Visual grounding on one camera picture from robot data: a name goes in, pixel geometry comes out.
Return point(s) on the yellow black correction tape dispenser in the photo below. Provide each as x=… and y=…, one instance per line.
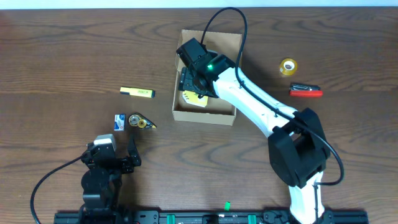
x=137, y=120

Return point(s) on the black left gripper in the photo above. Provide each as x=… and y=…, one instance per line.
x=121, y=162

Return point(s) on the red stapler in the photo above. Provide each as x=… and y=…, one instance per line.
x=305, y=90

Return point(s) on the yellow highlighter pen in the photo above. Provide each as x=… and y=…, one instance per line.
x=137, y=92

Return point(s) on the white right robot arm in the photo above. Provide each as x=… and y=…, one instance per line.
x=298, y=149

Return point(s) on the small blue staples box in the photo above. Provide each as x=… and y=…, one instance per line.
x=119, y=122

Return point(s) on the clear tape roll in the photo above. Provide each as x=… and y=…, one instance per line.
x=288, y=67

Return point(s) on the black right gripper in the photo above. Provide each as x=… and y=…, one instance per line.
x=187, y=80

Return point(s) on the yellow sticky note pad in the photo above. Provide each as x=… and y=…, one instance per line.
x=192, y=98

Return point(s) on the green clip on rail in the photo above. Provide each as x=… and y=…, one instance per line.
x=227, y=206

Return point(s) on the cardboard box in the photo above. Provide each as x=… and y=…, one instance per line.
x=216, y=111

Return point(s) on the black aluminium mounting rail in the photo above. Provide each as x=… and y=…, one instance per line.
x=155, y=217

